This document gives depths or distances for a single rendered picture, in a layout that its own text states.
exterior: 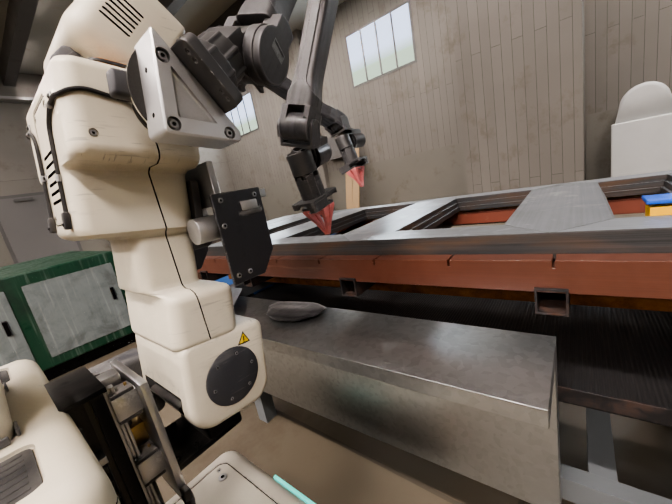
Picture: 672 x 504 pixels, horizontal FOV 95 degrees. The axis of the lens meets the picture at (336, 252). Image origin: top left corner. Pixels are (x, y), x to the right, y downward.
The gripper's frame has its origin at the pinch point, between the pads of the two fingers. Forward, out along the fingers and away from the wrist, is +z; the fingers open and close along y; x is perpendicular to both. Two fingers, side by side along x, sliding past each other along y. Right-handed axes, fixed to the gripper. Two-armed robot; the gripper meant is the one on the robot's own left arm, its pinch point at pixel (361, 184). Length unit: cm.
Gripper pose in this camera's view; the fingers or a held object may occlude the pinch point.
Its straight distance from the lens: 122.9
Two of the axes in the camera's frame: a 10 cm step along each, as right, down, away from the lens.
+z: 4.0, 9.1, 0.8
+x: -5.8, 3.1, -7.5
